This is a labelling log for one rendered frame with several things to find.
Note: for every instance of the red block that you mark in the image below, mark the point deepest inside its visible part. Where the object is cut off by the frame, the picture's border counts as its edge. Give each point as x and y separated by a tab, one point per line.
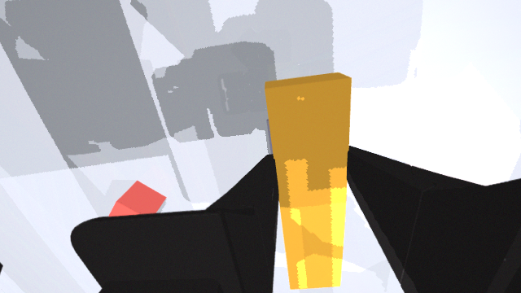
138	199

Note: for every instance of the yellow bar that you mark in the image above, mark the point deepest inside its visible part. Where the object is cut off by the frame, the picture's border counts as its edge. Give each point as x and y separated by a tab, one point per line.
309	122

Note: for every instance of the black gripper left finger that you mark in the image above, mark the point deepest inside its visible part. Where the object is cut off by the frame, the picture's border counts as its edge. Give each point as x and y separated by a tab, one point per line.
233	240

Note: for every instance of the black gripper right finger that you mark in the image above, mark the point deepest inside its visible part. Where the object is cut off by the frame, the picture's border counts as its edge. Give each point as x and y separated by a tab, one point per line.
440	234

